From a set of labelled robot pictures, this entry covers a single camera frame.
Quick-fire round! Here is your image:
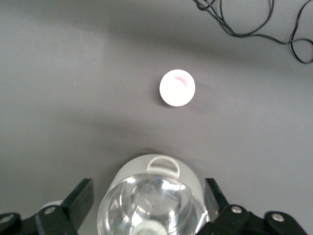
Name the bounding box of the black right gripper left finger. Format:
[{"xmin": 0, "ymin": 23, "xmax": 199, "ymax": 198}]
[{"xmin": 0, "ymin": 178, "xmax": 95, "ymax": 235}]

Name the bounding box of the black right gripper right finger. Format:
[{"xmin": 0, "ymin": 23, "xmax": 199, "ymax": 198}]
[{"xmin": 195, "ymin": 178, "xmax": 309, "ymax": 235}]

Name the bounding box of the pink plastic cup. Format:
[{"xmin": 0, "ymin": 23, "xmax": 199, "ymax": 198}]
[{"xmin": 159, "ymin": 69, "xmax": 196, "ymax": 108}]

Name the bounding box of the glass pot lid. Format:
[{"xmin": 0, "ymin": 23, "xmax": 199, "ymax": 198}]
[{"xmin": 97, "ymin": 172, "xmax": 210, "ymax": 235}]

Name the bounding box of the pale green cooking pot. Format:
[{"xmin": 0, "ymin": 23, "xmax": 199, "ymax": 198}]
[{"xmin": 96, "ymin": 153, "xmax": 211, "ymax": 235}]

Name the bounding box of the thin black cable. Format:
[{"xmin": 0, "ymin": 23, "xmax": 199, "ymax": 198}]
[{"xmin": 194, "ymin": 0, "xmax": 313, "ymax": 64}]

